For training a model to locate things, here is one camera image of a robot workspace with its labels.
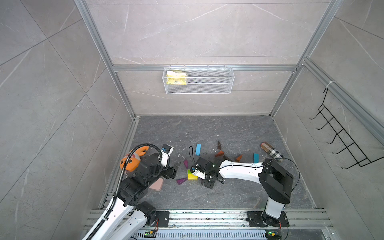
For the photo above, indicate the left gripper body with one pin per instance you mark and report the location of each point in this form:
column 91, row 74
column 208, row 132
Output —
column 167, row 173

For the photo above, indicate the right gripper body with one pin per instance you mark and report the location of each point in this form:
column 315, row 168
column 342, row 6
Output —
column 207, row 182

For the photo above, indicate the yellow block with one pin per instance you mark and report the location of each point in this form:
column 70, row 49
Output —
column 192, row 177

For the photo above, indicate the light blue long block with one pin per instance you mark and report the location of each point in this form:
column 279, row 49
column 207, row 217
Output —
column 198, row 149

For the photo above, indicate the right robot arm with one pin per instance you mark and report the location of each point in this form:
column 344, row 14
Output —
column 276, row 181

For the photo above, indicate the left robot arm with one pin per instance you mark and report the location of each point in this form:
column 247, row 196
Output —
column 124, row 215

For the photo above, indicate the pink rounded case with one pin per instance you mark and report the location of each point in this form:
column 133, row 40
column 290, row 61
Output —
column 157, row 185

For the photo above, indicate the orange red wedge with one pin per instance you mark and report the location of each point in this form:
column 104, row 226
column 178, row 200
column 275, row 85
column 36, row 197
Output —
column 221, row 153

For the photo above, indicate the dark brown wedge upright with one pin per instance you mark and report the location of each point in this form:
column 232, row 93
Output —
column 219, row 145

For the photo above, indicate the orange plush fish toy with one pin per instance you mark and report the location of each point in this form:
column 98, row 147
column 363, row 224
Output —
column 135, row 159

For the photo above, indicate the teal blue block right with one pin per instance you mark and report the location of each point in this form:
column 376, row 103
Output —
column 256, row 158

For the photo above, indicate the plaid patterned pouch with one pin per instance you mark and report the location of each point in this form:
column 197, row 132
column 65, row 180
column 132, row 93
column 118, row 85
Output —
column 271, row 151

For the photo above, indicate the yellow cloth in basket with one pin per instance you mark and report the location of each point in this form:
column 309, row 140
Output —
column 176, row 78

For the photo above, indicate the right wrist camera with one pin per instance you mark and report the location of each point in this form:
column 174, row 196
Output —
column 198, row 173

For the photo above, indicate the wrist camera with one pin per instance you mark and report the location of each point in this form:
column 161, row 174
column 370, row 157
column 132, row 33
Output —
column 166, row 151
column 198, row 173

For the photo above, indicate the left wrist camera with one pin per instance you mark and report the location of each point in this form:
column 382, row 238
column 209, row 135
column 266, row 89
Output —
column 166, row 151

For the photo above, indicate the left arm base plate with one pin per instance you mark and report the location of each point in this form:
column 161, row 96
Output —
column 164, row 217

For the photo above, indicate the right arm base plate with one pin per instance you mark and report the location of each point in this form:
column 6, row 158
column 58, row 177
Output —
column 262, row 220

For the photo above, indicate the white wire mesh basket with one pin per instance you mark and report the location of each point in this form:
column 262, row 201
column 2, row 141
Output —
column 202, row 80

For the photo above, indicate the metal front rail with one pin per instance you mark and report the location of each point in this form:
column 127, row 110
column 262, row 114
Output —
column 226, row 225

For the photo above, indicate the black wire hook rack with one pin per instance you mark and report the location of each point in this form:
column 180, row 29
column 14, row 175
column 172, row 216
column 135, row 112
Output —
column 349, row 145

